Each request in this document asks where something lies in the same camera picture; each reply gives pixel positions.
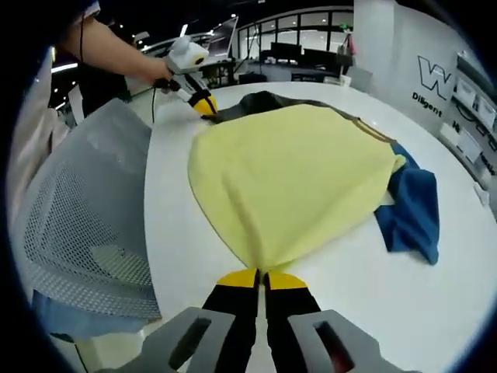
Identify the display screen on stand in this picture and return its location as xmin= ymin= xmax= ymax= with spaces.
xmin=207 ymin=15 xmax=240 ymax=63

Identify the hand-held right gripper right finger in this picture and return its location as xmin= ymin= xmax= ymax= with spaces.
xmin=263 ymin=270 xmax=422 ymax=373

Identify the person's left hand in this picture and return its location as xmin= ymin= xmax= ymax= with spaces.
xmin=149 ymin=58 xmax=175 ymax=90

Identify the row of white storage bins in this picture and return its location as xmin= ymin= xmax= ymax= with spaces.
xmin=454 ymin=73 xmax=497 ymax=164

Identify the white mesh chair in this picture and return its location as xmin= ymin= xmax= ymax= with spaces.
xmin=22 ymin=96 xmax=163 ymax=343

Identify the person's torso in pale shirt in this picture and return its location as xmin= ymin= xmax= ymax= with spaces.
xmin=7 ymin=46 xmax=75 ymax=238

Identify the grey metal shelf rack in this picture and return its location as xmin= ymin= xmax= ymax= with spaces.
xmin=442 ymin=50 xmax=497 ymax=183

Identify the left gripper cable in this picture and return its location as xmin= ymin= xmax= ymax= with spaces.
xmin=130 ymin=85 xmax=158 ymax=127

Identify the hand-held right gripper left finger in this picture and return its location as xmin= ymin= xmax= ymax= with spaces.
xmin=141 ymin=267 xmax=260 ymax=373

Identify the thin black cable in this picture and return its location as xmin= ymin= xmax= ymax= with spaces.
xmin=78 ymin=11 xmax=87 ymax=63

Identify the yellow blue grey garment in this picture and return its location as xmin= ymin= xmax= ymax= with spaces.
xmin=186 ymin=89 xmax=443 ymax=270

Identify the small white object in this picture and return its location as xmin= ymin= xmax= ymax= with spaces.
xmin=472 ymin=181 xmax=492 ymax=205

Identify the black monitor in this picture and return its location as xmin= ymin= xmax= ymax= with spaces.
xmin=302 ymin=47 xmax=339 ymax=71
xmin=270 ymin=41 xmax=303 ymax=64

